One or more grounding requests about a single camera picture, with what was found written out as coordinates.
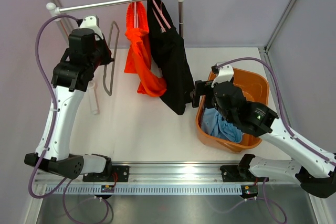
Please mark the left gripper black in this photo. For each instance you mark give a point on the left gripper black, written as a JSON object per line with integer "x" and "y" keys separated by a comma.
{"x": 107, "y": 59}

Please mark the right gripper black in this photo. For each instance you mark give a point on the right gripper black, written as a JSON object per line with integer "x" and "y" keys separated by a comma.
{"x": 201, "y": 88}

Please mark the light blue shorts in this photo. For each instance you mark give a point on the light blue shorts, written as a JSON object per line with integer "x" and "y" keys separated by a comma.
{"x": 213, "y": 124}

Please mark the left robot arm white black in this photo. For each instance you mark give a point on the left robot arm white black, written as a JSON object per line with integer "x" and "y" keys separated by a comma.
{"x": 86, "y": 52}

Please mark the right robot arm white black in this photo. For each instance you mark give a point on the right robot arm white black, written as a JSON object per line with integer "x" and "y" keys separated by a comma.
{"x": 310, "y": 167}

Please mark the orange shorts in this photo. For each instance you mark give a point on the orange shorts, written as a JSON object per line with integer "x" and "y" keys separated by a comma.
{"x": 139, "y": 58}

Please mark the black shorts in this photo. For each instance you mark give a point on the black shorts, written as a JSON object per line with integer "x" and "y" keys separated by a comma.
{"x": 168, "y": 52}

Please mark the orange plastic basket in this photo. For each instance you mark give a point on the orange plastic basket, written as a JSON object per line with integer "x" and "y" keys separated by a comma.
{"x": 255, "y": 88}

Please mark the silver white clothes rack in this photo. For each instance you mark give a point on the silver white clothes rack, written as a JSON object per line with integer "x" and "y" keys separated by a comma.
{"x": 174, "y": 8}

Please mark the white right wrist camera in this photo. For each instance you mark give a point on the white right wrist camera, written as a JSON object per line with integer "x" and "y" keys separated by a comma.
{"x": 224, "y": 72}

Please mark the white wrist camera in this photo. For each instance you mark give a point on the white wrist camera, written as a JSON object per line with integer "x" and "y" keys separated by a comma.
{"x": 224, "y": 72}
{"x": 90, "y": 26}

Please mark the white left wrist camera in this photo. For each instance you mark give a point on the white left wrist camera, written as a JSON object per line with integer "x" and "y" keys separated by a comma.
{"x": 90, "y": 26}

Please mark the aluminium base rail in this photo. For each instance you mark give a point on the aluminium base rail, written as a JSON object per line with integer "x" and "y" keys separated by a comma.
{"x": 183, "y": 172}

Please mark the white slotted cable duct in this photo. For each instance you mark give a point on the white slotted cable duct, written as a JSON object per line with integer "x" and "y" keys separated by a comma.
{"x": 91, "y": 189}

